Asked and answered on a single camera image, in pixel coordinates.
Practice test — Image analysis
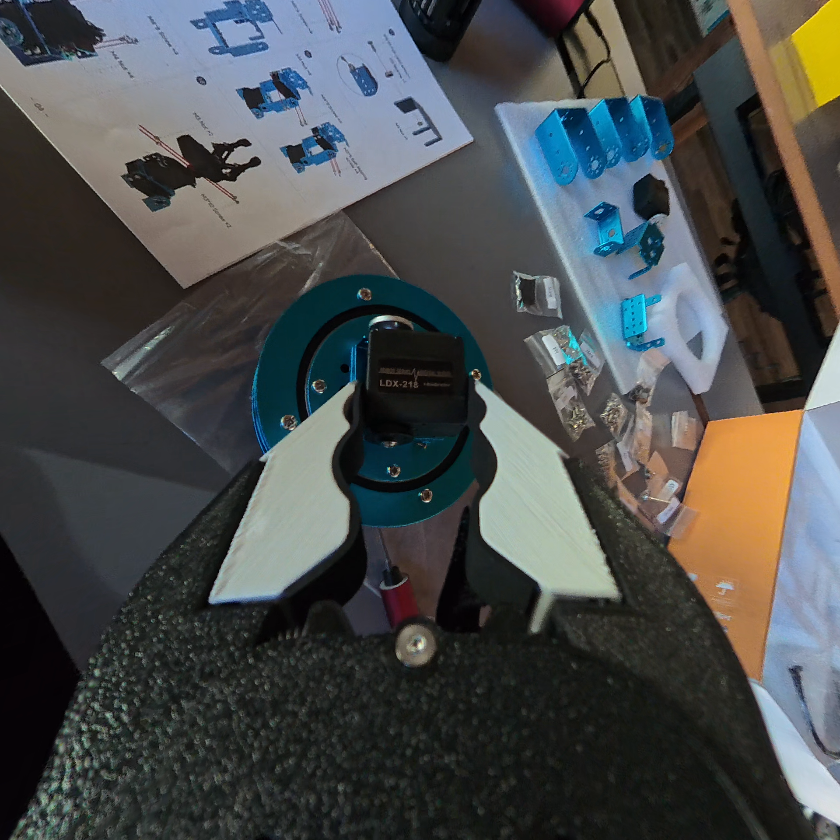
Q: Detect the white foam sheet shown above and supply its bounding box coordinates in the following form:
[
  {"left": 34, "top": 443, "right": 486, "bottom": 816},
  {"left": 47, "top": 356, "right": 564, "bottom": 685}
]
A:
[{"left": 495, "top": 98, "right": 723, "bottom": 395}]

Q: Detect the blue claw-shaped bracket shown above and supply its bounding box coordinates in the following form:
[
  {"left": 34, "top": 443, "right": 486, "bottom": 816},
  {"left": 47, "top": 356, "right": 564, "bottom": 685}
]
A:
[{"left": 626, "top": 222, "right": 665, "bottom": 280}]

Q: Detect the group of small screw bags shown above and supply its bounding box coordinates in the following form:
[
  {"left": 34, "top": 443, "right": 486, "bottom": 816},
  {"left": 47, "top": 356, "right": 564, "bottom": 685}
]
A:
[{"left": 512, "top": 271, "right": 700, "bottom": 536}]

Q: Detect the yellow box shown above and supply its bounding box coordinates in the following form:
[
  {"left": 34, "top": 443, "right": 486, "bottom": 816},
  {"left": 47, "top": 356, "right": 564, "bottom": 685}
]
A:
[{"left": 771, "top": 0, "right": 840, "bottom": 122}]

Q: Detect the large clear plastic bag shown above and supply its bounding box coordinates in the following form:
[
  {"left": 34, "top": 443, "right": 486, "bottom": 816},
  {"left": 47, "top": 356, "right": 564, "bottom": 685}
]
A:
[{"left": 101, "top": 211, "right": 460, "bottom": 631}]

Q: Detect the orange cardboard box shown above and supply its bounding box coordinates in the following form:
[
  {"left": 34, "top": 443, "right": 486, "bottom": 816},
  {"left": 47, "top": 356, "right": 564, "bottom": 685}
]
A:
[{"left": 666, "top": 341, "right": 840, "bottom": 815}]

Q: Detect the small blue angle bracket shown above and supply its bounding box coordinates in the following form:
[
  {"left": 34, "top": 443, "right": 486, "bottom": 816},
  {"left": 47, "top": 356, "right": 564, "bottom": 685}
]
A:
[{"left": 584, "top": 202, "right": 624, "bottom": 257}]

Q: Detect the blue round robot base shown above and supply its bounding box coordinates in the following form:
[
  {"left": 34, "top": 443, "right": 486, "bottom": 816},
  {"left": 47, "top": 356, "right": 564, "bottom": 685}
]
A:
[{"left": 249, "top": 274, "right": 494, "bottom": 527}]

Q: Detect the black servo with round horn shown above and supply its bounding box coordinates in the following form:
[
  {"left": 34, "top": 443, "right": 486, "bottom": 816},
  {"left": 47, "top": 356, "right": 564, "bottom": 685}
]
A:
[{"left": 363, "top": 315, "right": 475, "bottom": 447}]

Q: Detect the blue perforated U bracket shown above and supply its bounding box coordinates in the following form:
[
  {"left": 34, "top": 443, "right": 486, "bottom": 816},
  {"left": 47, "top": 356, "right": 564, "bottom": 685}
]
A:
[{"left": 620, "top": 294, "right": 664, "bottom": 353}]

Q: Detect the black ribbed cylinder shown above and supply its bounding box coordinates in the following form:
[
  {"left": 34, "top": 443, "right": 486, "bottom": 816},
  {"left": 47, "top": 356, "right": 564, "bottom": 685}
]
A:
[{"left": 394, "top": 0, "right": 483, "bottom": 63}]

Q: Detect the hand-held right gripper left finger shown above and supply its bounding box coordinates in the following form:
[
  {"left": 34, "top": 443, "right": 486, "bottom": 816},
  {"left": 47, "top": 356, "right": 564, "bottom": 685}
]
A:
[{"left": 209, "top": 382, "right": 366, "bottom": 606}]

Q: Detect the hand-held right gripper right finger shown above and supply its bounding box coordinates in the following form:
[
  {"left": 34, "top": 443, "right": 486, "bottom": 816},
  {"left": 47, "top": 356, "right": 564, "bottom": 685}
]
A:
[{"left": 436, "top": 382, "right": 622, "bottom": 635}]

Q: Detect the red metal cylinder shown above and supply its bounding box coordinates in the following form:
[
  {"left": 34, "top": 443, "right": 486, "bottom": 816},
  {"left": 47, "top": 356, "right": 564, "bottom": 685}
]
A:
[{"left": 515, "top": 0, "right": 595, "bottom": 37}]

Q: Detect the thin black cable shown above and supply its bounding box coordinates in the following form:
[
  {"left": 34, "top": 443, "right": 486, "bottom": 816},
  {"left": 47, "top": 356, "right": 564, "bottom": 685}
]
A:
[{"left": 787, "top": 666, "right": 840, "bottom": 759}]

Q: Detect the large blue U bracket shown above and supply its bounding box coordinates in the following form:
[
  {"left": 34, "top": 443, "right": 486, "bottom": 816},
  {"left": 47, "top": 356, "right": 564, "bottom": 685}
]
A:
[
  {"left": 581, "top": 100, "right": 624, "bottom": 179},
  {"left": 620, "top": 95, "right": 676, "bottom": 161},
  {"left": 535, "top": 108, "right": 592, "bottom": 186}
]

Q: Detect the white foam ring block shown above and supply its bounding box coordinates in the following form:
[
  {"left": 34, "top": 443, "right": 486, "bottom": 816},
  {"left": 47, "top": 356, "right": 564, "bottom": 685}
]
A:
[{"left": 659, "top": 262, "right": 729, "bottom": 395}]

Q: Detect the black servo motor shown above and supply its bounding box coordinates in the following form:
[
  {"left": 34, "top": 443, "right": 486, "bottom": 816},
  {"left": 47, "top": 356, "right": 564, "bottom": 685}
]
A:
[{"left": 632, "top": 174, "right": 672, "bottom": 221}]

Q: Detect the dark grey desk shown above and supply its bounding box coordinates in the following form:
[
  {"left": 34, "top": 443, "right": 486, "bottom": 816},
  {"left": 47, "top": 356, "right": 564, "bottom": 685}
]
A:
[{"left": 0, "top": 0, "right": 769, "bottom": 677}]

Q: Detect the background wooden desk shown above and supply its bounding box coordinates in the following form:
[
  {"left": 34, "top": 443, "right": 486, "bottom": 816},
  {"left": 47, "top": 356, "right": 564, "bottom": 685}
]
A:
[{"left": 725, "top": 0, "right": 840, "bottom": 296}]

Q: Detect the printed instruction manual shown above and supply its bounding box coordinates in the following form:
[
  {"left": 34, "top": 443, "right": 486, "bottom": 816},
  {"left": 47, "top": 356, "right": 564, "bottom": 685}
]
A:
[{"left": 0, "top": 0, "right": 475, "bottom": 290}]

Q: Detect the red screwdriver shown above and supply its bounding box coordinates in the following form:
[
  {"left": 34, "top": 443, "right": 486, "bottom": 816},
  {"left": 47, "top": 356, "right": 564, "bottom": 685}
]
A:
[{"left": 377, "top": 532, "right": 417, "bottom": 627}]

